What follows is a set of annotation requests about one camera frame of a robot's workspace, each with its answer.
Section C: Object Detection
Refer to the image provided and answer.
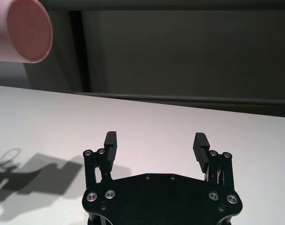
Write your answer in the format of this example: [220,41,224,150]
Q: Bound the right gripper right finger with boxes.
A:
[192,132,233,188]

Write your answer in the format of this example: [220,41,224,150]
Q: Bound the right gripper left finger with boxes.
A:
[83,131,118,189]

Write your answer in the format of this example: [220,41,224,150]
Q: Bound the pink plastic cup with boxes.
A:
[0,0,54,64]

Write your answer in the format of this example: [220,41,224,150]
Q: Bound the thin dark grey rail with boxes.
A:
[76,92,285,105]

